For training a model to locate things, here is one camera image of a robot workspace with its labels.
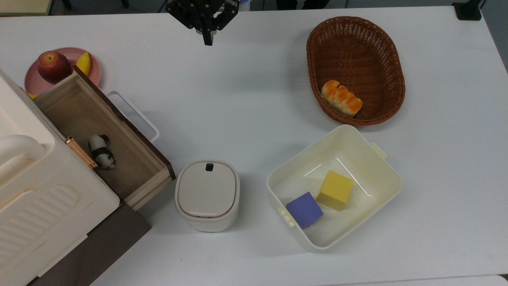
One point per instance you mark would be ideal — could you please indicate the pink plate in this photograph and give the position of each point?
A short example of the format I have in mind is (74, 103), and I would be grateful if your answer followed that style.
(31, 79)

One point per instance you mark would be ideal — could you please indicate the black table clamp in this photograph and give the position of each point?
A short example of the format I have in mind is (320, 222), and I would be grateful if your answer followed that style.
(468, 10)

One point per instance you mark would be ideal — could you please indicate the orange bread loaf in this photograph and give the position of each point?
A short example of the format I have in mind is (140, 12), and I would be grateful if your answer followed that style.
(341, 98)

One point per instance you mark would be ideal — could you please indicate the yellow wooden desk edge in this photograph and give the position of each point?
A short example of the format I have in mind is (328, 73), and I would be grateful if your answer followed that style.
(24, 6)

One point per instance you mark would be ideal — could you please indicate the purple cube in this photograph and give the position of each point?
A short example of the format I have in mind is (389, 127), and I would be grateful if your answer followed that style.
(304, 209)

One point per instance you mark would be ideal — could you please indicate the brown drawer cabinet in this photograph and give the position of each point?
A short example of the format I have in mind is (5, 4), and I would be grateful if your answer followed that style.
(103, 246)

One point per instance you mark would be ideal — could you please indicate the small white lidded bin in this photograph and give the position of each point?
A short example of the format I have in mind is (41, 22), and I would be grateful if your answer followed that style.
(207, 194)

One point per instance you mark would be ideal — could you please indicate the cream plastic tub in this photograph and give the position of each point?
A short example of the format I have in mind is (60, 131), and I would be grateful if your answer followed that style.
(337, 159)

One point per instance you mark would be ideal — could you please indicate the panda toy figure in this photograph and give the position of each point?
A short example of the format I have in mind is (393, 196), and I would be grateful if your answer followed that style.
(101, 151)

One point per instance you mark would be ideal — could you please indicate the copper latch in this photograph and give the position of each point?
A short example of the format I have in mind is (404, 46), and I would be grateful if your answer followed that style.
(80, 152)

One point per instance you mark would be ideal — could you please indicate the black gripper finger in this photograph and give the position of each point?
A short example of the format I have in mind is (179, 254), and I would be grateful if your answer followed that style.
(205, 38)
(211, 38)

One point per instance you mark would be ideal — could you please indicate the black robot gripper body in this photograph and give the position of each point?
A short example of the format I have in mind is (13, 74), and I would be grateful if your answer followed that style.
(198, 14)

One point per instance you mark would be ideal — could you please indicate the yellow banana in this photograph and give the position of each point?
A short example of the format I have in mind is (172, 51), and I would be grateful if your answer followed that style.
(83, 63)

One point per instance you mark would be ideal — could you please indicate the red apple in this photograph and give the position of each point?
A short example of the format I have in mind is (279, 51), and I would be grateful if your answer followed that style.
(54, 66)

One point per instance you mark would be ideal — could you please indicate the yellow cube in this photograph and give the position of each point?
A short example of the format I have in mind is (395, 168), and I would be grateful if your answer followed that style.
(335, 190)

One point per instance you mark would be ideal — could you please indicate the brown wicker basket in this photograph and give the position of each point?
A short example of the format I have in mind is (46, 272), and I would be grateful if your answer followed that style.
(353, 51)

